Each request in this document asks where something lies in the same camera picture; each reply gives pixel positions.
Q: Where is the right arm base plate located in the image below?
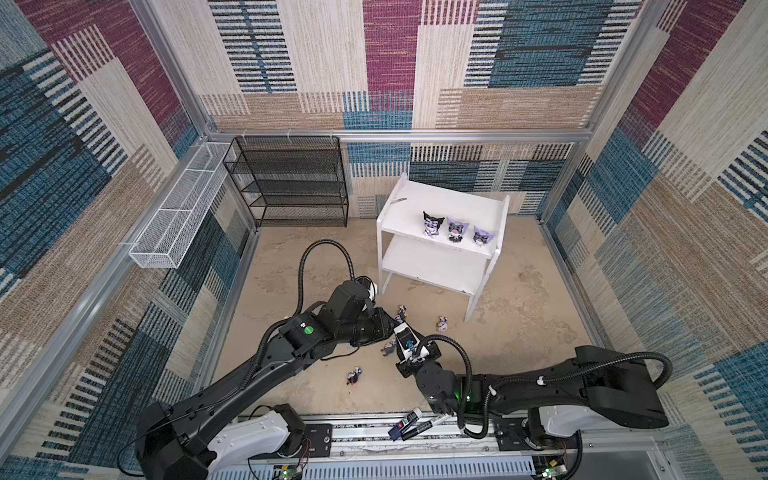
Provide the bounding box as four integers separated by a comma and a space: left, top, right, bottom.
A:
493, 417, 541, 452

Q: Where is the striped purple Kuromi figure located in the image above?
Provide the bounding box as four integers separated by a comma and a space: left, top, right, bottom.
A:
423, 211, 445, 238

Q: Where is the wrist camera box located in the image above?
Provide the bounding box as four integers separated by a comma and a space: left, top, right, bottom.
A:
394, 322, 429, 365
355, 275, 378, 302

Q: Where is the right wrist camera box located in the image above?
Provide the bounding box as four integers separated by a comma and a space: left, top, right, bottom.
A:
394, 322, 429, 365

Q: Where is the white two-tier shelf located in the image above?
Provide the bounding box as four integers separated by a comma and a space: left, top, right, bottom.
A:
376, 174, 510, 322

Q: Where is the black wire mesh shelf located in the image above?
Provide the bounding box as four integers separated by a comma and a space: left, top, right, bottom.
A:
223, 136, 349, 227

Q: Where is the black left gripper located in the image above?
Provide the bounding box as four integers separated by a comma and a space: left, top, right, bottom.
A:
335, 307, 401, 346

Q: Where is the grey purple Kuromi figure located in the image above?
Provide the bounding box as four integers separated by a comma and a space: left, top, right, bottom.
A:
381, 341, 396, 357

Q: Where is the purple hood Kuromi figure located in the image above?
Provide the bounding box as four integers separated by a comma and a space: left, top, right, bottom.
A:
472, 226, 495, 247

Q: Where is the white wire mesh basket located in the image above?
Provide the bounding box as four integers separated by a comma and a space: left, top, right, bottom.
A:
129, 142, 229, 269

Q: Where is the black white marker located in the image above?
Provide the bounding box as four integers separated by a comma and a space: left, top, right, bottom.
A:
401, 415, 450, 441

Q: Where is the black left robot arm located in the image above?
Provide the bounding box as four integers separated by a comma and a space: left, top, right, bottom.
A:
132, 277, 396, 479

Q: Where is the yellow Doraemon figure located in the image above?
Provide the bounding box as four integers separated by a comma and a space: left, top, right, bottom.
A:
395, 305, 407, 323

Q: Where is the black marker blue label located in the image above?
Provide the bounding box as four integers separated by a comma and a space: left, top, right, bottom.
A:
388, 408, 422, 441

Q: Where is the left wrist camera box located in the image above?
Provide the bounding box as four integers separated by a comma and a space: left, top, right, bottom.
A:
355, 275, 378, 302

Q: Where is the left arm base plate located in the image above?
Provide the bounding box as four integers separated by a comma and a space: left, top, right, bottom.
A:
296, 423, 333, 459

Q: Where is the small white purple figure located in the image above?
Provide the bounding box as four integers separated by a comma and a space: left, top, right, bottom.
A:
436, 316, 448, 332

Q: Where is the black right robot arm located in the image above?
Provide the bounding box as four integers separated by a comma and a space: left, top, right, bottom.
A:
396, 334, 673, 439

